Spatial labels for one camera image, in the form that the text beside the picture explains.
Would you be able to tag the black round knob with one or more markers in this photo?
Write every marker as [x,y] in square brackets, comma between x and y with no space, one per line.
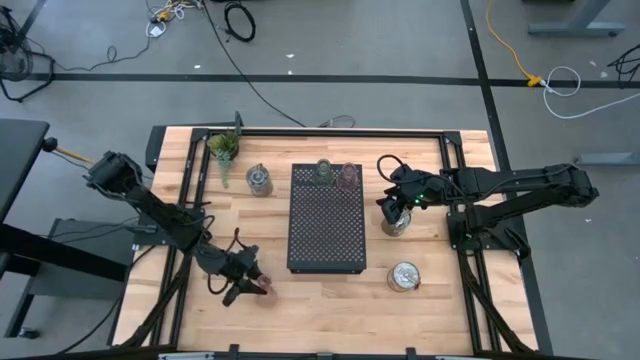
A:
[48,144]

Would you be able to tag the black aluminium table frame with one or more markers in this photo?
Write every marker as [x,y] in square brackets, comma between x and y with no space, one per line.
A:
[325,133]

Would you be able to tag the black perforated metal tray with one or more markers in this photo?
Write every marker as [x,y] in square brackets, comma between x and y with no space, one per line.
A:
[325,225]

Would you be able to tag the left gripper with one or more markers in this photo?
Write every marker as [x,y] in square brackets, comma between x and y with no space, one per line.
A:
[235,265]

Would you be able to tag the black desk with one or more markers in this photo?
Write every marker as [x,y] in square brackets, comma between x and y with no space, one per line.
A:
[20,150]

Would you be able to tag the black floor fan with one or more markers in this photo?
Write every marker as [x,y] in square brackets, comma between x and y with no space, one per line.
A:
[15,60]

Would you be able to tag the grey desk foot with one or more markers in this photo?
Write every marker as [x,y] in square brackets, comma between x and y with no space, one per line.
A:
[610,159]

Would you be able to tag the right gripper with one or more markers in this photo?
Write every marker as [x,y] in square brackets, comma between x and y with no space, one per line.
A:
[417,187]

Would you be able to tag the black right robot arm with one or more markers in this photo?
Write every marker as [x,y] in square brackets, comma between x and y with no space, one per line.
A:
[525,182]

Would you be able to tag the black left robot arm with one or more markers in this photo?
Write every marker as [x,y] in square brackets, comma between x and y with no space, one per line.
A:
[150,202]

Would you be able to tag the small green artificial plant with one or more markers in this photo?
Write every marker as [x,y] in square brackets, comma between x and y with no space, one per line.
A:
[223,145]

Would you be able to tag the grey desk leg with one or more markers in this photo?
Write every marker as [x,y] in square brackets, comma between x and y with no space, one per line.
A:
[575,29]

